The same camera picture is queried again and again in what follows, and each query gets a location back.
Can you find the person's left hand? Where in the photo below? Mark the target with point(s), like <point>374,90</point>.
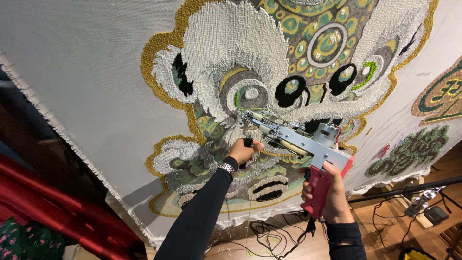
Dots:
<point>241,151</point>

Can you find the person's right hand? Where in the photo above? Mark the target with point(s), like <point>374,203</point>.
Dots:
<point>337,202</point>

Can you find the person's left fingers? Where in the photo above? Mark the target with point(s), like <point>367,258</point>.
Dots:
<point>258,146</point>

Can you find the red and silver tufting gun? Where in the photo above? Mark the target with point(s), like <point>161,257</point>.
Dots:
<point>317,150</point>

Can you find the silver metal wristwatch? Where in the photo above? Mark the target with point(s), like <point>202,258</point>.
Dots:
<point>226,168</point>

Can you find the yellow-green yarn strand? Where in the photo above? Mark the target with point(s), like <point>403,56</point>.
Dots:
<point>250,202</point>

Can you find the black metal stand pole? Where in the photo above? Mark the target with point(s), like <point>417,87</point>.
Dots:
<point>404,189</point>

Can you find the tufting cloth with lion design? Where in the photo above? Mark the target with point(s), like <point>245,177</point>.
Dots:
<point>108,90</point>

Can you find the silver device on stand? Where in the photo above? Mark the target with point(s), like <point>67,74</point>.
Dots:
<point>420,201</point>

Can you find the black power adapter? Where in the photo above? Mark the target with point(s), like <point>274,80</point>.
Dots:
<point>436,215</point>

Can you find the yellow and black tool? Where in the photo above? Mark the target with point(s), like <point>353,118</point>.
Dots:
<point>417,254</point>

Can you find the red satin cloth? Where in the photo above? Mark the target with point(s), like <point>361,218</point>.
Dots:
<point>61,209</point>

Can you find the green rug with pink flowers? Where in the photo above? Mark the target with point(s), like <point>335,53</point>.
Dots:
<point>29,240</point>

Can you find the wooden tufting frame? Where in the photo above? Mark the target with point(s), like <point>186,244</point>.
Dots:
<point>400,202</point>

